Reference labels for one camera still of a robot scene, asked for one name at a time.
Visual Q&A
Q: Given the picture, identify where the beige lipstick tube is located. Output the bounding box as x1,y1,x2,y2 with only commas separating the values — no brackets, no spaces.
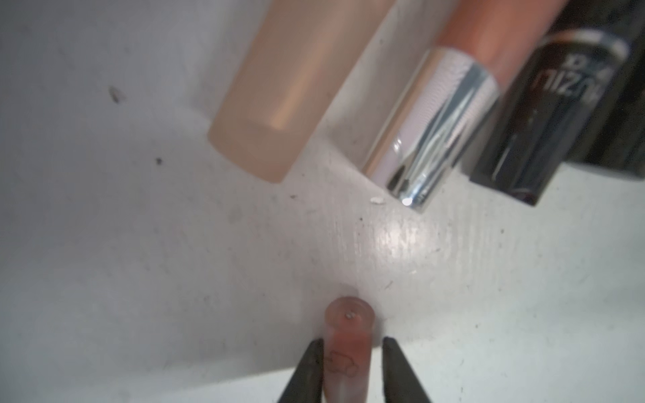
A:
208,1,393,183

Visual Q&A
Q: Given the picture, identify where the clear pink lip gloss tube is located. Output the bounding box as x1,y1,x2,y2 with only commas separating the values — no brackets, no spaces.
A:
324,297,376,402

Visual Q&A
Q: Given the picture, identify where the black lipstick with silver band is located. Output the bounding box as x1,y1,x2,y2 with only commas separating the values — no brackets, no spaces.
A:
470,1,644,206

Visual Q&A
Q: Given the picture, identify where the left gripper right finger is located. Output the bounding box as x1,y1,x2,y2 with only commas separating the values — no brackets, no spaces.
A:
381,337,432,403

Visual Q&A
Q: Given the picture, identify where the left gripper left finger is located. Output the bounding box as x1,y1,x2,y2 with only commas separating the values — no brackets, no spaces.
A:
277,339,324,403

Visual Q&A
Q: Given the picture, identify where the pink and silver lipstick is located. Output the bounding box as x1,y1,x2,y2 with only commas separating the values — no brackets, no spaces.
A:
363,0,565,213

